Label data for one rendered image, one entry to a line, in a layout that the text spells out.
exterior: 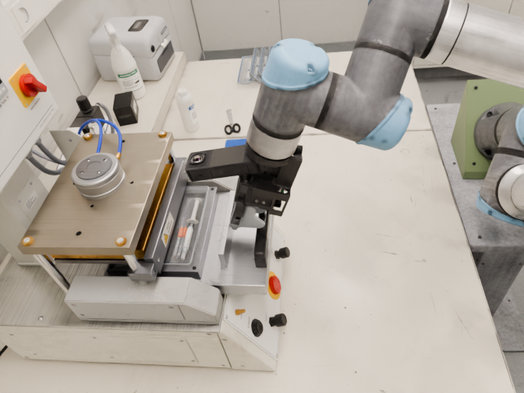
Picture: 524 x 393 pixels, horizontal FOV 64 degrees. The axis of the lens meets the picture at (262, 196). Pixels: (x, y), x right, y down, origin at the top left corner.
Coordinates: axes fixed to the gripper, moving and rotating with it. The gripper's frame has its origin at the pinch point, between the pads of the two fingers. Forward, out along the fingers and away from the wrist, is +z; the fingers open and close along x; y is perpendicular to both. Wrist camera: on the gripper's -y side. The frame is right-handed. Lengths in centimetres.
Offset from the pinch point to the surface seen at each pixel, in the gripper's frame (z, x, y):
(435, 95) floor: 65, 184, 116
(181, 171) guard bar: -0.8, 8.8, -11.2
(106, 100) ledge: 40, 73, -48
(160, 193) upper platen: -1.0, 2.2, -13.6
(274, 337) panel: 19.6, -10.7, 14.0
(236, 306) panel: 9.9, -10.9, 4.2
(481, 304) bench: 7, -1, 54
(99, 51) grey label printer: 29, 85, -54
